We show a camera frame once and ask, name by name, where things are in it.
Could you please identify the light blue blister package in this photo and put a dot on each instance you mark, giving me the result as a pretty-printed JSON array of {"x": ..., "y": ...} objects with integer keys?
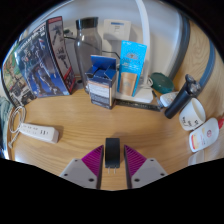
[{"x": 131, "y": 63}]

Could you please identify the white mug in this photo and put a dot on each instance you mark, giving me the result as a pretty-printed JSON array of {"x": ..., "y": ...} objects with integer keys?
[{"x": 192, "y": 115}]

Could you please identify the dark clear drink bottle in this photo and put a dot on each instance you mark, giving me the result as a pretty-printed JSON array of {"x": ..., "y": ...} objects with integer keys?
[{"x": 87, "y": 46}]

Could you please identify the white power strip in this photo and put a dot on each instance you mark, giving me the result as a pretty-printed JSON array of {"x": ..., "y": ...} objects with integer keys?
[{"x": 38, "y": 132}]

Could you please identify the black electric shaver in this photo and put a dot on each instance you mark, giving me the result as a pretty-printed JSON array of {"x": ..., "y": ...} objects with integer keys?
[{"x": 180, "y": 101}]

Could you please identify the black metal desk frame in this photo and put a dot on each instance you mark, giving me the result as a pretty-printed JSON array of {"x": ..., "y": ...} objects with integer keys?
[{"x": 208, "y": 66}]

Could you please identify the black ruler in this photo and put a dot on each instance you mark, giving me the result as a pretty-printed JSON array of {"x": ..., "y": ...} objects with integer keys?
[{"x": 140, "y": 105}]

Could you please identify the small blue carton box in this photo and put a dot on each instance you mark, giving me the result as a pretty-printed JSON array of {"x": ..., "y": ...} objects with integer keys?
[{"x": 101, "y": 86}]

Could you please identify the small white tube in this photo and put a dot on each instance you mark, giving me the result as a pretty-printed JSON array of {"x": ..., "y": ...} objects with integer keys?
[{"x": 168, "y": 99}]

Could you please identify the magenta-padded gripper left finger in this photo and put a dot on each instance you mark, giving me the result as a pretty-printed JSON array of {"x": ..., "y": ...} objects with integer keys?
[{"x": 78, "y": 171}]

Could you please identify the teal blanket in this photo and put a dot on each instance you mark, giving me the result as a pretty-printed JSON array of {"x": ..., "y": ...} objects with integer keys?
[{"x": 3, "y": 113}]

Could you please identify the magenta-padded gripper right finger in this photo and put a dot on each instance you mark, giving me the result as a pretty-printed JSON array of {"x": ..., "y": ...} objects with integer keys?
[{"x": 148, "y": 171}]

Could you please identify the green round dish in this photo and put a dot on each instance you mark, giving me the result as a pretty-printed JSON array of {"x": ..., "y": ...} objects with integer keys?
[{"x": 161, "y": 83}]

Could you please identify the white red-capped lotion bottle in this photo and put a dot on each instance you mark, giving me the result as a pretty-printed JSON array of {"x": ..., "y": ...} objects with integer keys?
[{"x": 203, "y": 135}]

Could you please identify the blue robot model kit box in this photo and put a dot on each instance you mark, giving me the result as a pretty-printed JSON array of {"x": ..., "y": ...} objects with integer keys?
[{"x": 43, "y": 63}]

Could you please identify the black charger block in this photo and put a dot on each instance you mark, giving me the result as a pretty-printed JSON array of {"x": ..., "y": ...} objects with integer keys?
[{"x": 112, "y": 151}]

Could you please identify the clear plastic container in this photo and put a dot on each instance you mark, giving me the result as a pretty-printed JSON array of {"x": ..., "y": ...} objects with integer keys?
[{"x": 196, "y": 158}]

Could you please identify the white desk lamp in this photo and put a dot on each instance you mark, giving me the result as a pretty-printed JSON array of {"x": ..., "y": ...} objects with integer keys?
[{"x": 143, "y": 33}]

